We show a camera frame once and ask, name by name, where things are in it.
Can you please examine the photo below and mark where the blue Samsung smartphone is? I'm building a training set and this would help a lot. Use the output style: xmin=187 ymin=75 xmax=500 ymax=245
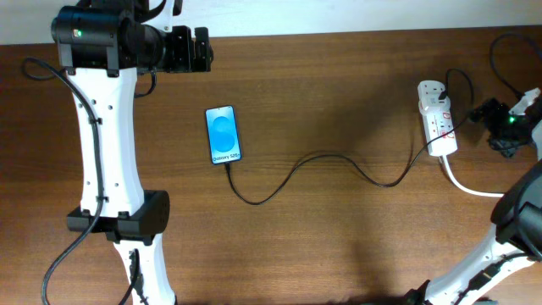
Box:
xmin=205 ymin=105 xmax=242 ymax=165

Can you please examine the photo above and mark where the black USB charging cable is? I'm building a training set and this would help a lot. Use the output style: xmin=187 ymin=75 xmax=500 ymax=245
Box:
xmin=224 ymin=67 xmax=475 ymax=207

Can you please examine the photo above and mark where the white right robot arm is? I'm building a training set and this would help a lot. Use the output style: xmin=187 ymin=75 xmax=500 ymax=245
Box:
xmin=399 ymin=97 xmax=541 ymax=305

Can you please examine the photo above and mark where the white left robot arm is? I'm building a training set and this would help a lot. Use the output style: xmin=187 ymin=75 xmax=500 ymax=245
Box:
xmin=51 ymin=0 xmax=213 ymax=304

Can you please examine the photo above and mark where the white charger plug adapter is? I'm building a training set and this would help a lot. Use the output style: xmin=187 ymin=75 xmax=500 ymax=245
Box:
xmin=421 ymin=93 xmax=450 ymax=112

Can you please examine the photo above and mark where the white power strip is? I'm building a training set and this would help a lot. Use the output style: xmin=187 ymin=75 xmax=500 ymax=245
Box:
xmin=418 ymin=80 xmax=457 ymax=157

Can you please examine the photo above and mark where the white power strip cord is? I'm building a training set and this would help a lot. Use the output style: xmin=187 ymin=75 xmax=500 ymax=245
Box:
xmin=440 ymin=154 xmax=507 ymax=199

